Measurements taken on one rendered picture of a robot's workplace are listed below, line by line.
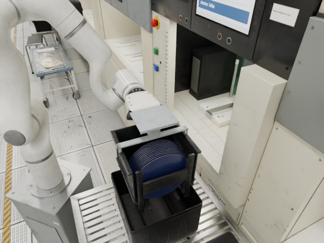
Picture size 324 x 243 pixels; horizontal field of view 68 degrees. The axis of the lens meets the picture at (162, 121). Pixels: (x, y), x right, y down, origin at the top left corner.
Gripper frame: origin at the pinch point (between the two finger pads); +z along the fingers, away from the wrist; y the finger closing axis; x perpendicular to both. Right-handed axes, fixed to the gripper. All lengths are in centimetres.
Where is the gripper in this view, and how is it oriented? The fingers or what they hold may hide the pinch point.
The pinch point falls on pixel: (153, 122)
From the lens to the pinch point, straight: 72.1
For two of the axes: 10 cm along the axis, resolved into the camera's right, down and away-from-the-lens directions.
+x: 0.1, -8.0, -6.0
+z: 4.0, 5.5, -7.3
